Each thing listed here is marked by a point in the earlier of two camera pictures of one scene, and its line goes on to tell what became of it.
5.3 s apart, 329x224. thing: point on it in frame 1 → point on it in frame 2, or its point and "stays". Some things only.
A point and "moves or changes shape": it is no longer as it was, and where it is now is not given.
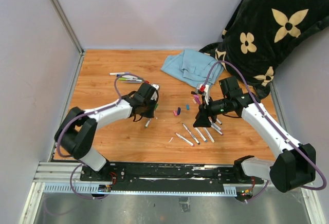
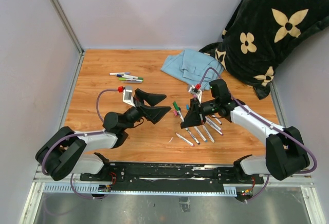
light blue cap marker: (201, 134) stays
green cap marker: (149, 119) moves or changes shape
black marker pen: (218, 121) stays
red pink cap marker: (184, 140) stays
